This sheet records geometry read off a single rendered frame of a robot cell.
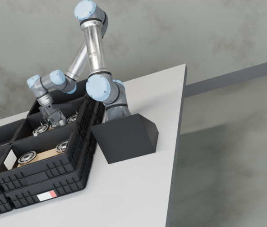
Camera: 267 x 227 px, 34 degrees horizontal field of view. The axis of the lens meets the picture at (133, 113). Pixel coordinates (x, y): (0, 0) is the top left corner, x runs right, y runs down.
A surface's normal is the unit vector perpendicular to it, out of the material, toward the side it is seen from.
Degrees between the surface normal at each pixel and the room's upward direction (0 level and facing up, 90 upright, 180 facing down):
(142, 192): 0
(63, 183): 90
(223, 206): 0
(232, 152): 0
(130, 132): 90
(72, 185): 90
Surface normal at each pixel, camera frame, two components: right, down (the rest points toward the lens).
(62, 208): -0.37, -0.83
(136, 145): -0.14, 0.49
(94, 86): -0.38, -0.07
